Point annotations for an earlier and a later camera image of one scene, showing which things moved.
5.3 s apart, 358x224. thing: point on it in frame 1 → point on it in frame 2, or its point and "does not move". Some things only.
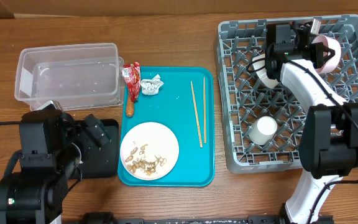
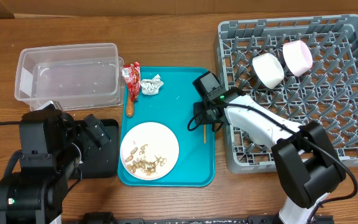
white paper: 151,86 does not move
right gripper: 314,49 → 201,119
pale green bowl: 261,74 does not move
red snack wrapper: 131,73 does not move
